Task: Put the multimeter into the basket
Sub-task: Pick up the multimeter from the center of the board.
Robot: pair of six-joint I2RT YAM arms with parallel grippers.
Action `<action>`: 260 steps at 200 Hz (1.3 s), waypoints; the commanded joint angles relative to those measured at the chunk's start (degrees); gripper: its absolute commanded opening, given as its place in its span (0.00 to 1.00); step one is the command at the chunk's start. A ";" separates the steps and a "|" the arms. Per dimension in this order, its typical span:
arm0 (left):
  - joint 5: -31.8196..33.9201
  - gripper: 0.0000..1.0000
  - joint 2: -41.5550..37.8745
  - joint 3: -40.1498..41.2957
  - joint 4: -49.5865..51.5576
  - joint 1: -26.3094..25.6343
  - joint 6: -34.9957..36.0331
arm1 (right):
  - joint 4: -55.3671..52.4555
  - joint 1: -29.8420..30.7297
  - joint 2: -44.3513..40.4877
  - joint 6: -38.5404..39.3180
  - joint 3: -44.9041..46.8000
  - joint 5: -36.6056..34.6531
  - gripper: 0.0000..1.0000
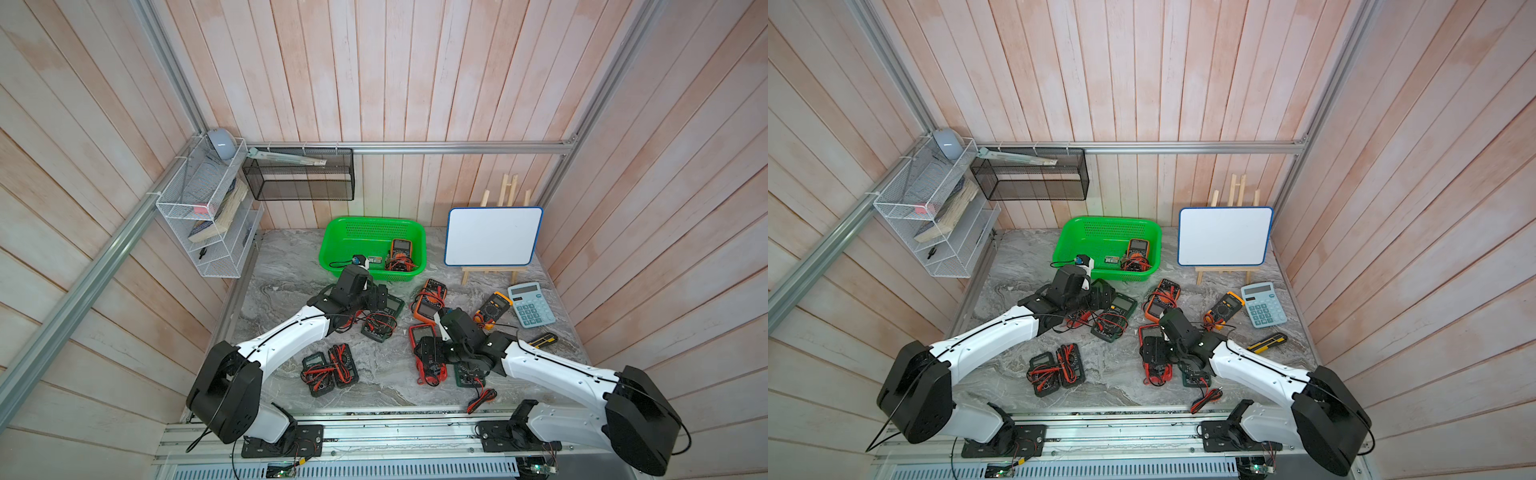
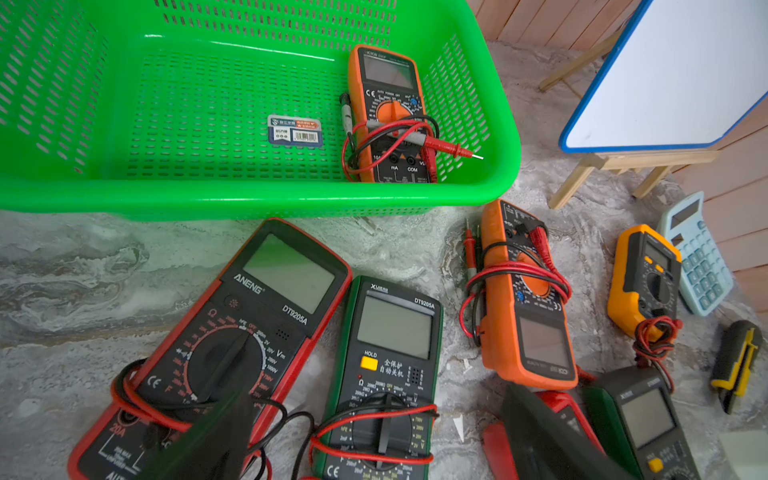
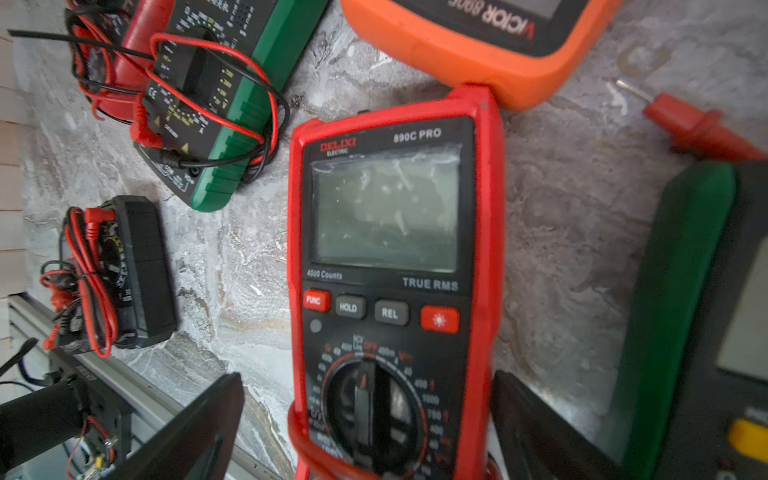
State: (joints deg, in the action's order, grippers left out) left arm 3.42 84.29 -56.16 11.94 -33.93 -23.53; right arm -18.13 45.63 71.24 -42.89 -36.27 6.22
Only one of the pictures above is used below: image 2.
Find barcode sticker in basket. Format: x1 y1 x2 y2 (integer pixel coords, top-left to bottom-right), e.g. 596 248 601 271
267 115 324 148

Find orange multimeter front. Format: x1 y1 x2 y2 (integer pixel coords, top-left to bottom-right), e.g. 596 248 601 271
339 44 485 185

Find blue framed whiteboard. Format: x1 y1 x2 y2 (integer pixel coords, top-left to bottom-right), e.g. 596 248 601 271
559 0 767 153

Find yellow black utility knife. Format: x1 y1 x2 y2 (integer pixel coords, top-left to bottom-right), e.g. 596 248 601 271
710 320 764 415

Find red ANENG multimeter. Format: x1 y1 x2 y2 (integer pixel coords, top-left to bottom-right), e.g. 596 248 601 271
68 218 353 479

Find yellow black multimeter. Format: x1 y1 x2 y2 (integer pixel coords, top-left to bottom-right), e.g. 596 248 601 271
607 224 683 373

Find green plastic basket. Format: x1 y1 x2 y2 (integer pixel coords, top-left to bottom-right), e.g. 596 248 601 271
1 1 521 221

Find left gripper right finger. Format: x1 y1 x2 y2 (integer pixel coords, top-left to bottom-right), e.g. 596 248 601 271
500 382 634 480

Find green multimeter lower right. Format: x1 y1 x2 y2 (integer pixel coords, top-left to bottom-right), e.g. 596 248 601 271
582 367 700 479

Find green DT9205A multimeter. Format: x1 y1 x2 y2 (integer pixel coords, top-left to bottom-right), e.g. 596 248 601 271
308 276 443 479

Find light blue calculator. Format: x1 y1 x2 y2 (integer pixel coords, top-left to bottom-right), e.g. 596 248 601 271
657 191 734 317

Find orange multimeter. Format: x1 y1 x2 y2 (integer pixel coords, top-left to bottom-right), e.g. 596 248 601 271
339 44 485 185
460 199 578 391

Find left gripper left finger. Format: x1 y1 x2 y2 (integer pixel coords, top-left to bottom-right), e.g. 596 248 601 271
137 393 257 479

